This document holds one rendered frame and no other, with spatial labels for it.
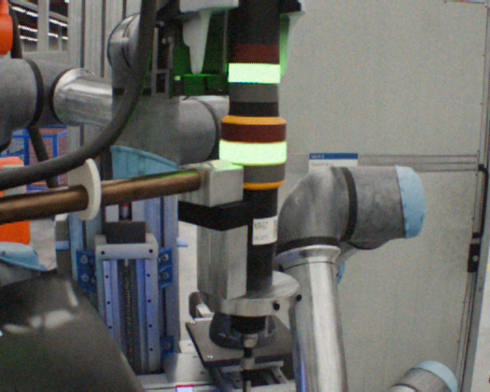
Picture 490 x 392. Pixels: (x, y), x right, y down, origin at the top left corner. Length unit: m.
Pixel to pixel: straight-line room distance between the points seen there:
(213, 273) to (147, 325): 0.99
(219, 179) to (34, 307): 0.19
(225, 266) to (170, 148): 0.28
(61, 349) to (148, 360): 0.96
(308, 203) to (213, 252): 0.50
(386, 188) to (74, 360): 0.60
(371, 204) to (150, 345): 0.68
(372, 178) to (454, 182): 1.73
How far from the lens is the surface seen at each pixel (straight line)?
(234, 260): 0.40
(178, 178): 0.37
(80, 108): 0.94
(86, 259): 1.41
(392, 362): 2.79
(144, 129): 0.65
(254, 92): 0.40
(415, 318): 2.75
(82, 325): 0.50
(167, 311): 1.48
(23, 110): 0.98
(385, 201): 0.93
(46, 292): 0.50
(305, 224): 0.88
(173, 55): 0.47
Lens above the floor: 1.61
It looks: 10 degrees down
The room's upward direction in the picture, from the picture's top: 1 degrees clockwise
